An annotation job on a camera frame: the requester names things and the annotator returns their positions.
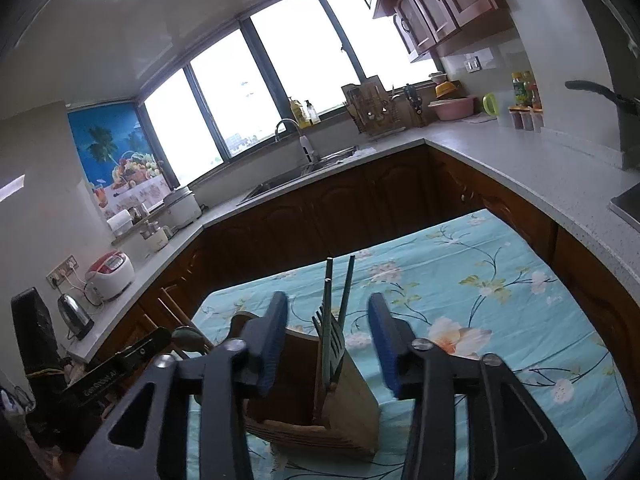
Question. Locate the wooden chopstick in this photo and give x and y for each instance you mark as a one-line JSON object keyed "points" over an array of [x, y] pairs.
{"points": [[175, 312]]}

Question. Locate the white cooking pot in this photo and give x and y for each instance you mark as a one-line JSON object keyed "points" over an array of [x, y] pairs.
{"points": [[181, 206]]}

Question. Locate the chrome kitchen faucet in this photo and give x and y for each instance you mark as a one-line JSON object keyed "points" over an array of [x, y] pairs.
{"points": [[306, 147]]}

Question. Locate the floral turquoise tablecloth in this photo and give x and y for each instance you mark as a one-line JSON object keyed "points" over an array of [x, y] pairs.
{"points": [[475, 300]]}

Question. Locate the red sauce bottle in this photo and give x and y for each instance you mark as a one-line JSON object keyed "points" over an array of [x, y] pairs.
{"points": [[536, 97]]}

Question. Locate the brown wooden wall cabinets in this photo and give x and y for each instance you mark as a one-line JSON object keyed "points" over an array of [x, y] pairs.
{"points": [[440, 5]]}

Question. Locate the steel kitchen sink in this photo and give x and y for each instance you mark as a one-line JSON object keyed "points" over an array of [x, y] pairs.
{"points": [[280, 182]]}

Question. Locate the white box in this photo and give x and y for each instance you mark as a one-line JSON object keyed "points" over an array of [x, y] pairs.
{"points": [[120, 223]]}

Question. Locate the yellow bowl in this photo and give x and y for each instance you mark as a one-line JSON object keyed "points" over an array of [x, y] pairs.
{"points": [[445, 91]]}

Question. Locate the wall power socket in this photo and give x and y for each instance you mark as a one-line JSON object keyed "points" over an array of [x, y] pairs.
{"points": [[62, 271]]}

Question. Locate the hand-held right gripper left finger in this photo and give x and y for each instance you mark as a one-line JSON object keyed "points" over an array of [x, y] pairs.
{"points": [[272, 340]]}

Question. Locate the steel cooktop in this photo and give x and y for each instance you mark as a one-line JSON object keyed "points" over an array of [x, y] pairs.
{"points": [[627, 205]]}

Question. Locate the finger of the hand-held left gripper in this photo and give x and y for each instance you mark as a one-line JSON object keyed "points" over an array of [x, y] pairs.
{"points": [[115, 375]]}

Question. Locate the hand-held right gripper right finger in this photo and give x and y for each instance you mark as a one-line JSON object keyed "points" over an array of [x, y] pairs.
{"points": [[385, 345]]}

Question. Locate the small white appliance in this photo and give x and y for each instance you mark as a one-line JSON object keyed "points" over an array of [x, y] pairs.
{"points": [[156, 237]]}

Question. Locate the spice jar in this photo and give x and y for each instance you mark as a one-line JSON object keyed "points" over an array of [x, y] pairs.
{"points": [[514, 119], [537, 121], [525, 120]]}

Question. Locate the brown wooden base cabinets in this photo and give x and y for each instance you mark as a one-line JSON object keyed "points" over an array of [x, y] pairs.
{"points": [[325, 210]]}

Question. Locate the tropical fruit wall poster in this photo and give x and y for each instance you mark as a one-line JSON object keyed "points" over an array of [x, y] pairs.
{"points": [[100, 135]]}

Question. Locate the green plastic cup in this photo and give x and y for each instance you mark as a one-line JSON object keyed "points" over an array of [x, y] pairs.
{"points": [[490, 105]]}

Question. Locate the pink plastic basin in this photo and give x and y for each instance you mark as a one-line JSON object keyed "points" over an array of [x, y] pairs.
{"points": [[452, 108]]}

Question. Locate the wall switch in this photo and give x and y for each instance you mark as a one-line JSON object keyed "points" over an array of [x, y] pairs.
{"points": [[472, 63]]}

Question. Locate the white and red rice cooker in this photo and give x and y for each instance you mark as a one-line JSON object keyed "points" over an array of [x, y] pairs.
{"points": [[110, 272]]}

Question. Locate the yellow dish soap bottle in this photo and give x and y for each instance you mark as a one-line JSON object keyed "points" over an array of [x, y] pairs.
{"points": [[298, 114]]}

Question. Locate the kitchen window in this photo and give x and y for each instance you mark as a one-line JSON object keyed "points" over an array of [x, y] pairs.
{"points": [[300, 60]]}

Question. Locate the steel electric kettle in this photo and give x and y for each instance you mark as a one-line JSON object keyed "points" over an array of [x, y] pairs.
{"points": [[75, 316]]}

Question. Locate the wooden knife block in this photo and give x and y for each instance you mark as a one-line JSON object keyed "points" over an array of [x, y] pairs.
{"points": [[372, 105]]}

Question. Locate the clear soap dispenser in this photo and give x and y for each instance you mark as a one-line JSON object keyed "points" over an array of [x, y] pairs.
{"points": [[312, 114]]}

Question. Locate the white bowl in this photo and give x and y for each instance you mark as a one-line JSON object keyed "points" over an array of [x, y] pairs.
{"points": [[439, 78]]}

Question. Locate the wooden utensil holder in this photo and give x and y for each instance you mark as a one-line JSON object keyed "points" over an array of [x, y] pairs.
{"points": [[350, 410]]}

